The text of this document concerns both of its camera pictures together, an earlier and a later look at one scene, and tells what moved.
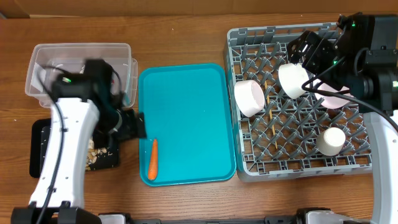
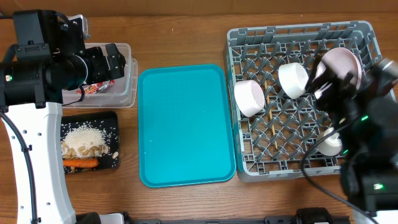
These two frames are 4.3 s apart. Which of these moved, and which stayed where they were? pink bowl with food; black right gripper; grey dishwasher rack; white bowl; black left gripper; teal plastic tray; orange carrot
Moved: black left gripper; orange carrot; black right gripper
Stayed: pink bowl with food; teal plastic tray; grey dishwasher rack; white bowl
